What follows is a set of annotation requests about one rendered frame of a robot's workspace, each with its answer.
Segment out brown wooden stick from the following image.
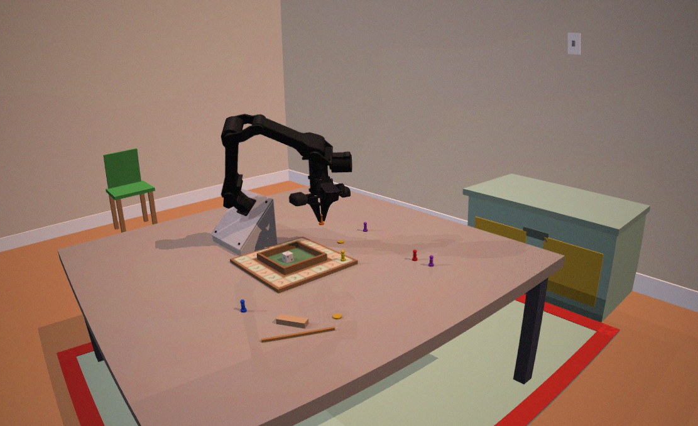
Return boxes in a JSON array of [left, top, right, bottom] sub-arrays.
[[261, 326, 335, 342]]

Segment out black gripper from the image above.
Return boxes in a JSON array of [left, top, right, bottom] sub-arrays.
[[289, 173, 351, 222]]

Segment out white die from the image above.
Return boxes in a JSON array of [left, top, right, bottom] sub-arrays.
[[281, 251, 294, 263]]

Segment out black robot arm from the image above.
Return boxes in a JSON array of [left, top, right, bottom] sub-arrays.
[[221, 114, 352, 216]]

